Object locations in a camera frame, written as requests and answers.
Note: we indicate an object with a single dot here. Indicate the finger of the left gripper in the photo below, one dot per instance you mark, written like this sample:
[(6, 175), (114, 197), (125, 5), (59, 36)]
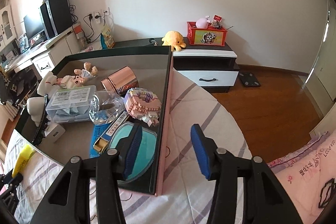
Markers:
[(9, 197)]

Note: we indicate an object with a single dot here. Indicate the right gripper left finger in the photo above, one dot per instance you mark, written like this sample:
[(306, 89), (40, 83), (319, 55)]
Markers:
[(67, 199)]

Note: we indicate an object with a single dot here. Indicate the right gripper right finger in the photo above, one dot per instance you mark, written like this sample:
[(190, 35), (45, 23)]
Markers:
[(265, 200)]

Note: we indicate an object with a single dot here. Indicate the yellow highlighter marker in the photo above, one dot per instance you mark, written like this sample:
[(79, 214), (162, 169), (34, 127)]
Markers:
[(22, 160)]

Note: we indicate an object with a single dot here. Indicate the blue highlighter marker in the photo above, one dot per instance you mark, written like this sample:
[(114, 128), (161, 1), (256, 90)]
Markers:
[(98, 130)]

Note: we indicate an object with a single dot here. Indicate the white usb charger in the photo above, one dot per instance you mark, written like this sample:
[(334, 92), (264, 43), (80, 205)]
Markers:
[(53, 132)]

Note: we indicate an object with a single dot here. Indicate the blue gold perfume box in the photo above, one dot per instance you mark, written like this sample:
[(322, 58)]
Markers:
[(102, 142)]

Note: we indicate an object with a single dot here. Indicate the white camera plug device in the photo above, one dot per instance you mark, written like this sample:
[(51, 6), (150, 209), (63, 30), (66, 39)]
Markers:
[(35, 106)]

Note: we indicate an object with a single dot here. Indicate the teal oval clear case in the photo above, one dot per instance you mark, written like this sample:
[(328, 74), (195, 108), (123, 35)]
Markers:
[(136, 150)]

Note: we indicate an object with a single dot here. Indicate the clear floss pick box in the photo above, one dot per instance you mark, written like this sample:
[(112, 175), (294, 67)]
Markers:
[(70, 105)]

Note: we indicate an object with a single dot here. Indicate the clear glass perfume bottle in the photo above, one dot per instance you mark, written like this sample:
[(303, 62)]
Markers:
[(105, 107)]

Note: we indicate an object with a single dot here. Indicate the hello kitty block figure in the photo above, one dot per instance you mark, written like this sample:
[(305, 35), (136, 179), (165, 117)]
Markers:
[(69, 82)]

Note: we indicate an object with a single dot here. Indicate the pink block toy figure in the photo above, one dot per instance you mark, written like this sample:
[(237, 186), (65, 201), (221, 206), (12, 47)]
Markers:
[(143, 105)]

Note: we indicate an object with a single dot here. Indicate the rose gold cylinder case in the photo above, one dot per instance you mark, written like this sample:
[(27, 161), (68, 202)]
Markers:
[(121, 81)]

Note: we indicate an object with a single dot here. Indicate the baby doll figurine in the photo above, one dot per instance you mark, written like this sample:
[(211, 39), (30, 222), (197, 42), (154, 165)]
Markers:
[(86, 74)]

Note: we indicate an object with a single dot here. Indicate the pink bedding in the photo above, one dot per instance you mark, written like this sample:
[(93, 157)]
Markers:
[(304, 172)]

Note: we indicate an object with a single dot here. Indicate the striped white quilt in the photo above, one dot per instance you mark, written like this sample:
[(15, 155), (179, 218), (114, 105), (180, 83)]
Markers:
[(186, 194)]

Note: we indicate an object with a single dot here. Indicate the black office chair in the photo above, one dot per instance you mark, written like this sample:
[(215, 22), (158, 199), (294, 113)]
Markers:
[(16, 87)]

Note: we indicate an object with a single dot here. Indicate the pink storage box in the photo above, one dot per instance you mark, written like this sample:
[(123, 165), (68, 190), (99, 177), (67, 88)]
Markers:
[(152, 65)]

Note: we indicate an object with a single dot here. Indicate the black bathroom scale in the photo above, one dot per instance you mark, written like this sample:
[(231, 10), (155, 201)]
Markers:
[(248, 79)]

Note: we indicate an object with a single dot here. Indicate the white computer desk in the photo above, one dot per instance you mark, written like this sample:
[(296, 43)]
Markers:
[(44, 57)]

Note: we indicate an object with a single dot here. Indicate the white glass door cabinet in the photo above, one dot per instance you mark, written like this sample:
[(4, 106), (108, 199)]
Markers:
[(8, 33)]

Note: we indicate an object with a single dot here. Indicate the computer monitor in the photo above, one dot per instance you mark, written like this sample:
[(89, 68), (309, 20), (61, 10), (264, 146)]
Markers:
[(33, 25)]

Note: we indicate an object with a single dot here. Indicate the snack bag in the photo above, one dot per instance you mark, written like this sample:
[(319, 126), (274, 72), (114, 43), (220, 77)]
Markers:
[(107, 40)]

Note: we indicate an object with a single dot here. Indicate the black computer tower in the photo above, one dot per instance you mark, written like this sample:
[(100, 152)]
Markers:
[(55, 17)]

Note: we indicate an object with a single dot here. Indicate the red cartoon storage crate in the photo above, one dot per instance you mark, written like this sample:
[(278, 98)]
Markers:
[(206, 36)]

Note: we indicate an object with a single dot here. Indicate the orange octopus plush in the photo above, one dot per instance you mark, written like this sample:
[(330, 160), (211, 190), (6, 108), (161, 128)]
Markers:
[(174, 40)]

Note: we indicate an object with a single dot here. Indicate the pink pig plush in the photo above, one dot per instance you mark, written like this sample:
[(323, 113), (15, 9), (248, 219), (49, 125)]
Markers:
[(203, 23)]

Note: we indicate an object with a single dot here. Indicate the black glasses frame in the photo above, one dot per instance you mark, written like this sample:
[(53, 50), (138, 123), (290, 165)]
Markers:
[(327, 193)]

